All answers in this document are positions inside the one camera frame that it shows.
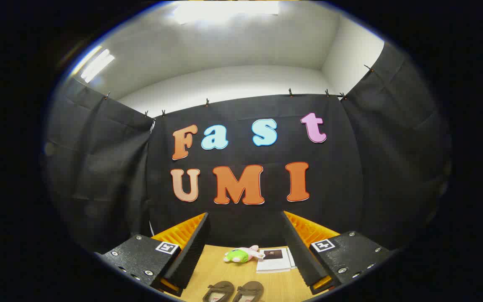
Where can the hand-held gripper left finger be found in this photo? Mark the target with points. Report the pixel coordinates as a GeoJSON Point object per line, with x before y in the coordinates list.
{"type": "Point", "coordinates": [193, 251]}

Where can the green and pink plush toy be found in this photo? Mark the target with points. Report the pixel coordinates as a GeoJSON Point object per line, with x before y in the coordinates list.
{"type": "Point", "coordinates": [237, 256]}

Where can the brown fuzzy shoe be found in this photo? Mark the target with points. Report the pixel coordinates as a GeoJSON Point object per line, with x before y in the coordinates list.
{"type": "Point", "coordinates": [218, 289]}
{"type": "Point", "coordinates": [250, 289]}

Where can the black backdrop cloth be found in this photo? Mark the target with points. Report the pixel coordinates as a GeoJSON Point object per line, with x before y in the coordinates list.
{"type": "Point", "coordinates": [350, 188]}

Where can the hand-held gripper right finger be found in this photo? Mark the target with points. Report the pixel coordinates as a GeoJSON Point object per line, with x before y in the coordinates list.
{"type": "Point", "coordinates": [298, 251]}

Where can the white book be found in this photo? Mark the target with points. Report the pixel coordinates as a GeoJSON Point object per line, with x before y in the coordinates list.
{"type": "Point", "coordinates": [273, 265]}

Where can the ceiling light panel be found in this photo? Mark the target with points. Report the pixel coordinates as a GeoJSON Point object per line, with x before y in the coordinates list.
{"type": "Point", "coordinates": [224, 10]}
{"type": "Point", "coordinates": [97, 65]}

